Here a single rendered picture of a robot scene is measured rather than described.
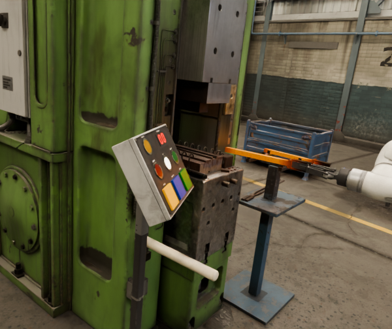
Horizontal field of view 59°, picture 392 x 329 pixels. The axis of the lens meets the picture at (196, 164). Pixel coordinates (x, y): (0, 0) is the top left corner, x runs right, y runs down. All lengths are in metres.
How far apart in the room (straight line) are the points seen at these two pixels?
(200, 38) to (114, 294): 1.29
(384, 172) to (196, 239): 0.88
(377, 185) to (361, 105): 7.98
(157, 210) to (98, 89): 0.83
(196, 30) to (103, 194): 0.90
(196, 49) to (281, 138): 4.01
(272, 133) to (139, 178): 4.57
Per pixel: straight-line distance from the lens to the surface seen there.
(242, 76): 2.16
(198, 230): 1.72
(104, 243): 1.90
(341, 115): 9.54
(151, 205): 1.09
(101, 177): 1.79
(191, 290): 1.92
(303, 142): 5.33
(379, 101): 9.26
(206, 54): 1.57
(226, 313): 2.30
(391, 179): 1.45
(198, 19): 1.61
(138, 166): 1.07
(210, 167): 1.75
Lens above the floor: 1.41
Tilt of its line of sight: 15 degrees down
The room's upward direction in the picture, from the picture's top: 6 degrees clockwise
